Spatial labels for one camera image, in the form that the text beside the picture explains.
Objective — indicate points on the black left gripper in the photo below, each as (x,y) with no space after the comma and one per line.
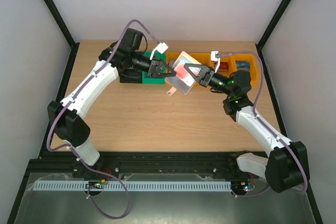
(155,67)

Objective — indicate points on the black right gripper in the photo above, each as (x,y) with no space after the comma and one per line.
(205,76)

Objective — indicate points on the beige leather card holder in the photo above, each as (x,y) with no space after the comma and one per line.
(177,84)

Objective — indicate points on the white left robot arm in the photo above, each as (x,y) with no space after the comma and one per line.
(66,118)

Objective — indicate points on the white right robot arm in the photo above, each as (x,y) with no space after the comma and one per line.
(286,165)

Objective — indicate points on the red card in bin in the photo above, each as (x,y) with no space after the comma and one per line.
(223,66)

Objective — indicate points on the blue card in bin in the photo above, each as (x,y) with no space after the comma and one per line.
(243,65)

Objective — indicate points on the yellow storage bin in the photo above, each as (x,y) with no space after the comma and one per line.
(202,58)
(229,58)
(254,69)
(171,57)

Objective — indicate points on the green storage bin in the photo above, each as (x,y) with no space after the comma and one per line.
(148,80)

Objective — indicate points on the black storage bin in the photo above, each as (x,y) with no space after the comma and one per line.
(131,75)

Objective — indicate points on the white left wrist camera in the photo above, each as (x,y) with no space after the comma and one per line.
(160,48)

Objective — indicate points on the black frame post right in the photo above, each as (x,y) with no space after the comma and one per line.
(273,23)

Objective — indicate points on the black frame post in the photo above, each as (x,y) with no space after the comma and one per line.
(273,23)
(50,4)

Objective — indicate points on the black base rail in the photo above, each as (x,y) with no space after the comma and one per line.
(219,165)

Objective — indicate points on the black frame post left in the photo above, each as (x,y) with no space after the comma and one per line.
(50,4)

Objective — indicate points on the white slotted cable duct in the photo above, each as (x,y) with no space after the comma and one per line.
(52,185)

